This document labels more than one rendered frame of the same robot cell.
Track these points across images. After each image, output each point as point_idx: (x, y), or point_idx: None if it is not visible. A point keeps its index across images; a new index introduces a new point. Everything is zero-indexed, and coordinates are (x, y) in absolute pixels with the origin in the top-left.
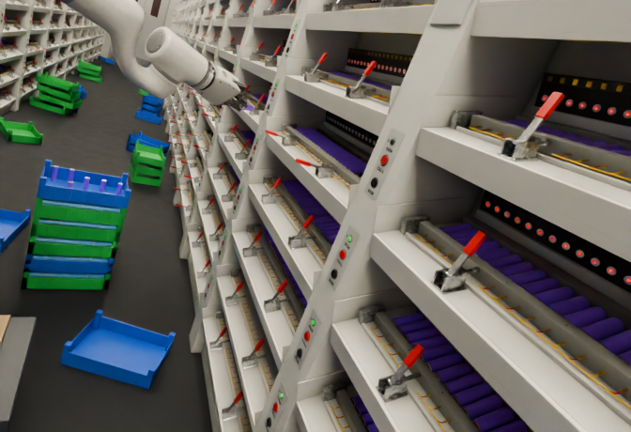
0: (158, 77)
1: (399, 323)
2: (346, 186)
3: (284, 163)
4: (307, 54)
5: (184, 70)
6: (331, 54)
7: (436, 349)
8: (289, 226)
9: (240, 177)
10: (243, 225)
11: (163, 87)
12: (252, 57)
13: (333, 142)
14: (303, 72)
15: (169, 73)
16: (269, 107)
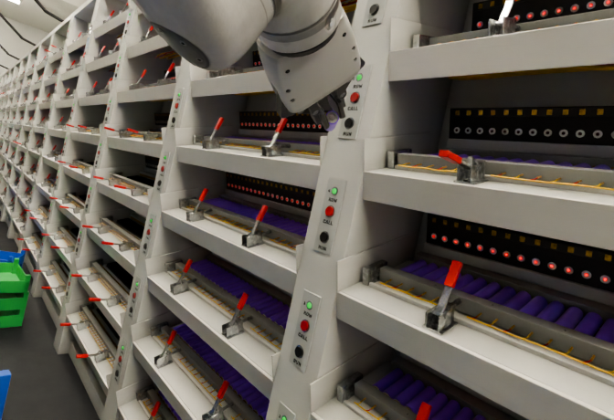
0: None
1: None
2: None
3: (492, 225)
4: (416, 15)
5: None
6: (443, 18)
7: None
8: (600, 387)
9: (285, 279)
10: (330, 388)
11: (248, 16)
12: (224, 71)
13: (552, 161)
14: (420, 46)
15: None
16: (352, 123)
